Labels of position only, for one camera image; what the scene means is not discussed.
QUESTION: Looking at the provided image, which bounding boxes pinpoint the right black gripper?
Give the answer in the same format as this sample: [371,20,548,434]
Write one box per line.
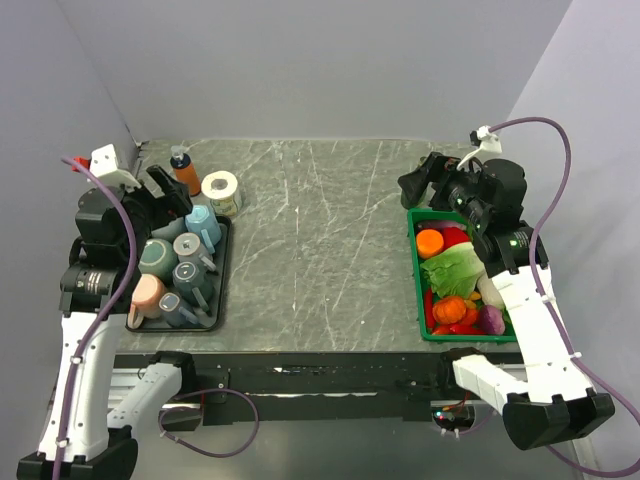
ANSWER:
[397,151,489,228]

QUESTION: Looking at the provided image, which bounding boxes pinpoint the light blue mug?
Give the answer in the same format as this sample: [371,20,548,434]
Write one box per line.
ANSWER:
[185,205,222,254]

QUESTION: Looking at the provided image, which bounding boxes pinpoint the grey mug with cream inside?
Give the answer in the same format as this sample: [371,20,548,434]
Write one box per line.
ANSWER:
[173,232,217,272]

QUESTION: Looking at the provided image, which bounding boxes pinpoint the dark slate blue mug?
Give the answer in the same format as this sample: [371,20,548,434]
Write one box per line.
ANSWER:
[172,262,215,313]

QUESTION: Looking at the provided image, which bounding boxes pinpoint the small blue-grey mug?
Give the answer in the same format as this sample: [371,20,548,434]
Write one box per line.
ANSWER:
[158,292,200,328]

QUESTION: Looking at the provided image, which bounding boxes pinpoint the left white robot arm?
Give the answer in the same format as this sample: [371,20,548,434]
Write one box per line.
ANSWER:
[16,166,198,479]

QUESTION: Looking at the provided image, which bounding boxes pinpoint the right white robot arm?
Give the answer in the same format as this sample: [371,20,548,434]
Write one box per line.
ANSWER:
[398,152,615,450]

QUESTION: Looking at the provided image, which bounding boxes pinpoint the pale grey-blue mug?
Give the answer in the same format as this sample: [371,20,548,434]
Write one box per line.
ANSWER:
[151,217,187,243]

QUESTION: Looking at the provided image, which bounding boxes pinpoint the teal green mug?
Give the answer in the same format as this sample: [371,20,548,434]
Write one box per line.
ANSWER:
[138,238,179,283]

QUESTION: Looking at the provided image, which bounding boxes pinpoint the pink mug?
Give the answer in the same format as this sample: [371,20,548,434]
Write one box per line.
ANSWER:
[127,274,167,330]

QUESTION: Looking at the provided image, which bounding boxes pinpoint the orange soap dispenser bottle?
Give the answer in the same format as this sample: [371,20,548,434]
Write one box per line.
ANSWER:
[170,145,201,197]

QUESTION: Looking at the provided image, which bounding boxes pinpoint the green plastic basket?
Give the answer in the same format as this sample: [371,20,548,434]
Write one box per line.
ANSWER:
[407,209,517,344]

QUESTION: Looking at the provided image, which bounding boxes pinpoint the orange plush carrot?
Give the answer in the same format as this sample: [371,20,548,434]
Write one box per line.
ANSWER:
[415,229,444,260]

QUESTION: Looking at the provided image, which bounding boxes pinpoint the red plush vegetable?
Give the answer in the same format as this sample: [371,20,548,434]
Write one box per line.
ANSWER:
[441,227,471,251]

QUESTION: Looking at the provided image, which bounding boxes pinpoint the green plush cabbage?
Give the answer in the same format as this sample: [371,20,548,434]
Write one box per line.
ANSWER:
[420,242,486,299]

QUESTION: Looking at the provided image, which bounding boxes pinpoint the black serving tray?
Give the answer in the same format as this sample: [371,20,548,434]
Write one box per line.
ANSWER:
[125,214,232,333]

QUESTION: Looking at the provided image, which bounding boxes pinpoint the white plush radish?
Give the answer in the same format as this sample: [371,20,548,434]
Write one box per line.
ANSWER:
[476,273,505,310]

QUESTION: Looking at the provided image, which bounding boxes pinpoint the orange plush pumpkin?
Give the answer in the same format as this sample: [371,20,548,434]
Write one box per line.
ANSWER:
[432,296,467,325]

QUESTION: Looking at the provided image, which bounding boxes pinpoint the red plush chili pepper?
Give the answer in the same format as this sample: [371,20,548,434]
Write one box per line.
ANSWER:
[423,288,435,331]

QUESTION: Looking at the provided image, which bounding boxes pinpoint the purple plush eggplant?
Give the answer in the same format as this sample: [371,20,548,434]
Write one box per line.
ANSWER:
[476,305,506,336]

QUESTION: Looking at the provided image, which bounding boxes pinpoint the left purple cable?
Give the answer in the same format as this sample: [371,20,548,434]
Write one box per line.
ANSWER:
[52,155,138,480]

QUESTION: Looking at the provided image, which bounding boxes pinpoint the purple cable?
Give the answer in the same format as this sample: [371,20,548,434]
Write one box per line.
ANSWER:
[487,116,640,477]
[52,155,138,480]

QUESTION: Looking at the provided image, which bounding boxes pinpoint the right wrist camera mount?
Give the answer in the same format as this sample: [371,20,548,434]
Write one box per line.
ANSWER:
[456,125,502,170]

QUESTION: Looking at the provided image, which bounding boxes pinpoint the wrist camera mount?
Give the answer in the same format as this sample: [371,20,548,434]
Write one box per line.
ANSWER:
[456,125,502,170]
[73,144,141,190]

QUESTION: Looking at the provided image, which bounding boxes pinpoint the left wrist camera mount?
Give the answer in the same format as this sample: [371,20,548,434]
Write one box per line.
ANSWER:
[73,144,141,190]

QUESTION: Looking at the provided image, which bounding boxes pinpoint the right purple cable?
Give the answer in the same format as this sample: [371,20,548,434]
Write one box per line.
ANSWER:
[487,116,640,477]

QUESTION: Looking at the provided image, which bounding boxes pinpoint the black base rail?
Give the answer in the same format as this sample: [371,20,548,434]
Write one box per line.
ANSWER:
[113,351,524,431]

